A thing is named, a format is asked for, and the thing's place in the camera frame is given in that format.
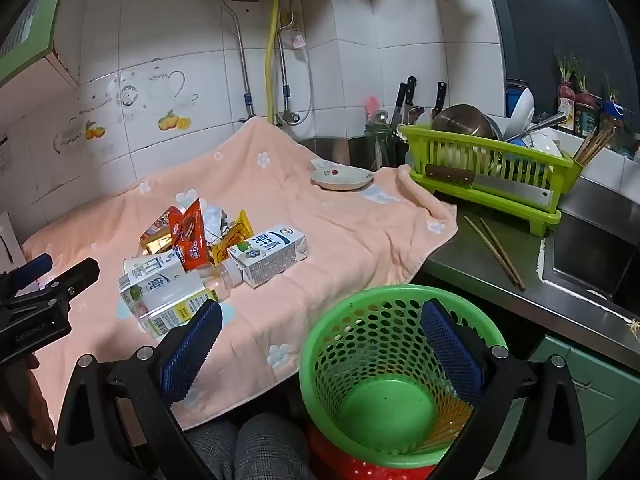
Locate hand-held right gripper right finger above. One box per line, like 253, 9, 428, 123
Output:
420, 299, 588, 480

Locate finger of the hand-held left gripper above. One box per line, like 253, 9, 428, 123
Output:
0, 254, 54, 293
37, 257, 101, 307

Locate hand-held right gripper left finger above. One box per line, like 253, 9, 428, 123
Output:
54, 300, 223, 480

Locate white carton with yellow label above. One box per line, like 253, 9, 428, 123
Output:
139, 285, 221, 337

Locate white blue milk carton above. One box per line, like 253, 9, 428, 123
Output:
118, 253, 188, 319
227, 226, 309, 289

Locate clear plastic container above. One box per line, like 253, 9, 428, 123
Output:
197, 257, 246, 302

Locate green perforated plastic basket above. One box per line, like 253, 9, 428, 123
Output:
299, 284, 508, 467

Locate gold orange snack wrapper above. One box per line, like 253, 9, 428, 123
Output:
139, 205, 185, 257

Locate red snack wrapper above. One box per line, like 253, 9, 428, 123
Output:
167, 199, 211, 273

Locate yellow snack wrapper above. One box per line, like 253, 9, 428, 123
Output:
210, 210, 254, 266

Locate silver wrapper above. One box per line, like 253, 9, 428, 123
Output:
202, 205, 236, 247

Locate wooden chopstick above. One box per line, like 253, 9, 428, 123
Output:
463, 216, 521, 287
480, 217, 527, 292

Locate person's plaid trouser legs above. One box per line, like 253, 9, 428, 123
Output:
185, 412, 317, 480

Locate red plastic stool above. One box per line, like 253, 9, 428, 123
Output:
306, 422, 436, 480

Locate green base cabinet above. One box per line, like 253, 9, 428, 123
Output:
525, 335, 640, 480

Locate steel sink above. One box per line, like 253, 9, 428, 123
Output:
542, 180, 640, 321

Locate peach flower-print towel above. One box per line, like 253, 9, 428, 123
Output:
20, 116, 458, 453

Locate green plastic dish rack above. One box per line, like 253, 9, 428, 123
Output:
398, 124, 583, 238

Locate white flower-print plate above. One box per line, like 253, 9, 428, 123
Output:
310, 166, 374, 192

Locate steel pot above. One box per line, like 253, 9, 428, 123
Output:
430, 104, 501, 142

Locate steel ladle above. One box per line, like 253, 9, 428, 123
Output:
502, 112, 569, 144

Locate bundle of chopsticks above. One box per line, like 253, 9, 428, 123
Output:
572, 127, 616, 166

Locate white bowl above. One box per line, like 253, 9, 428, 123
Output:
507, 87, 536, 133

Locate red jar with sprouting plant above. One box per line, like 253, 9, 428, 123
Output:
555, 50, 579, 132

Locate dark jar with sprouting plant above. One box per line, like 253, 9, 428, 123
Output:
575, 72, 601, 137

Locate blue jar with sprouting plant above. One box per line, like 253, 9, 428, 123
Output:
600, 87, 627, 152

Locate cleaver with wooden handle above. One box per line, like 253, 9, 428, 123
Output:
425, 164, 554, 211

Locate green wall cabinet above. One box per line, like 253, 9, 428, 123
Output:
0, 0, 77, 87

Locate metal flexible hose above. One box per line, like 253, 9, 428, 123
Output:
276, 0, 315, 126
220, 0, 257, 119

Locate yellow gas hose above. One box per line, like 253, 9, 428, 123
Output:
265, 0, 281, 124

